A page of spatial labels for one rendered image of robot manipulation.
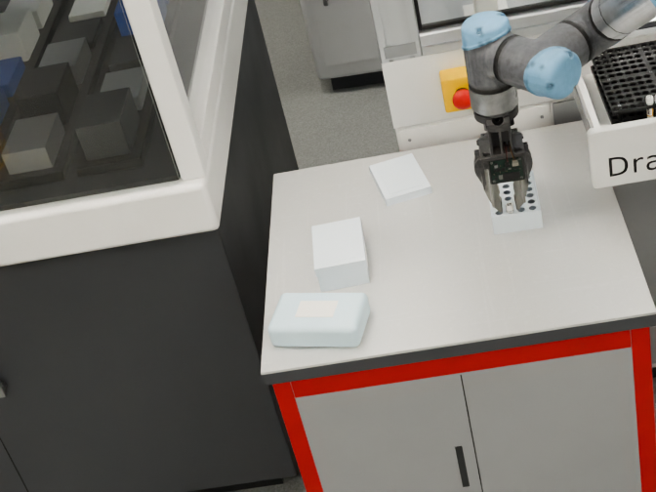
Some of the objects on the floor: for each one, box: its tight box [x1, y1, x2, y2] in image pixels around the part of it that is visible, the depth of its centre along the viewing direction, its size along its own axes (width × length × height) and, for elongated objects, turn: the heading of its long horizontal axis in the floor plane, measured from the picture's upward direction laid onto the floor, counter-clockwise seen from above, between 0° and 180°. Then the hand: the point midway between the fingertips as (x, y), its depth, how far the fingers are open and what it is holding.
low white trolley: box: [261, 120, 656, 492], centre depth 227 cm, size 58×62×76 cm
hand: (508, 201), depth 200 cm, fingers closed
